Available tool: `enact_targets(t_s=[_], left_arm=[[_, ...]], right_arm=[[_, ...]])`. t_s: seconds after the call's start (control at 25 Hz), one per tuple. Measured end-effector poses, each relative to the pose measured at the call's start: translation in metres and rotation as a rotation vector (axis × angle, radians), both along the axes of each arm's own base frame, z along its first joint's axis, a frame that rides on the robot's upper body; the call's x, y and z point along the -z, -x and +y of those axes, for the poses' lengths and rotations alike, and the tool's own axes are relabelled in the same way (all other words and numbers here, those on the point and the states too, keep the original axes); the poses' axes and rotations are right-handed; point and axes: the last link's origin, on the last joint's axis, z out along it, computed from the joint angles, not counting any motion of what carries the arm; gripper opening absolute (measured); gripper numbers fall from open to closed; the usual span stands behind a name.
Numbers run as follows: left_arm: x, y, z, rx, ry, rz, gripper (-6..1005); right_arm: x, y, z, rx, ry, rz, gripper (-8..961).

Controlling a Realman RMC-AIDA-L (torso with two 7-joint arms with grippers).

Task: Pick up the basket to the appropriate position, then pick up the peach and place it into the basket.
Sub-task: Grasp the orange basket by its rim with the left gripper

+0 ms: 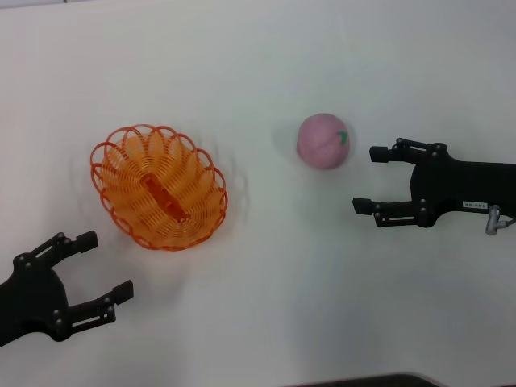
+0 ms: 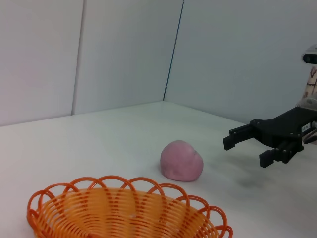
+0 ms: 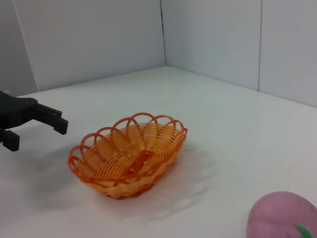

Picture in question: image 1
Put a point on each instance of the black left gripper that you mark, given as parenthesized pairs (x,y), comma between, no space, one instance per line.
(32,298)

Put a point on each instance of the pink toy peach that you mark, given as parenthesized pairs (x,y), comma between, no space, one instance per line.
(320,141)

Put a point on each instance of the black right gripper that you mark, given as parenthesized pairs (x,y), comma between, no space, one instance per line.
(463,181)

